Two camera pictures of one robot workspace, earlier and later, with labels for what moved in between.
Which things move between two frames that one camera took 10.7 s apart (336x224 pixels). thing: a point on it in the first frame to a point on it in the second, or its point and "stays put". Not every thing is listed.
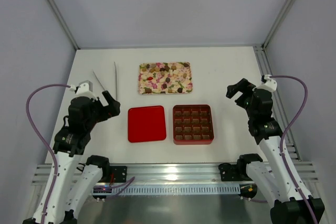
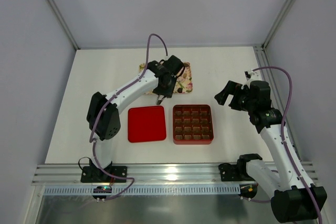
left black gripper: (104, 107) to (163, 93)
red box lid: (146, 124) stays put
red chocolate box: (192, 124) stays put
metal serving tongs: (116, 80) to (159, 99)
